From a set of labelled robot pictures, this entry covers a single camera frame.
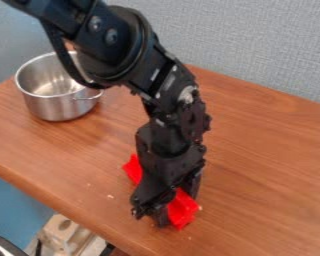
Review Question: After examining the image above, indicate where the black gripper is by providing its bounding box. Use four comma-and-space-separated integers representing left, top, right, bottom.
130, 125, 206, 228

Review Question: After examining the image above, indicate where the red plastic block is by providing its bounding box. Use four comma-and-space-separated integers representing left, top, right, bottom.
122, 154, 200, 230

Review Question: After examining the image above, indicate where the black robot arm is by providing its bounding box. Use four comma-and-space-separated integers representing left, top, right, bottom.
1, 0, 210, 227

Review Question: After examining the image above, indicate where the stainless steel pot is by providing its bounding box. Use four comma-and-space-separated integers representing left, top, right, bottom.
14, 52, 104, 122

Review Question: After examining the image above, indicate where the black white object at corner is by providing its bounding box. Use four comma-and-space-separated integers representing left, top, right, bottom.
0, 237, 27, 256

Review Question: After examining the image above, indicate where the wooden stand under table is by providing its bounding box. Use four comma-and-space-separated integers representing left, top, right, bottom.
23, 214, 106, 256

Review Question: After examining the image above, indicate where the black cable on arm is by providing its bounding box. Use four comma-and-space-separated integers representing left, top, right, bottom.
37, 19, 110, 90

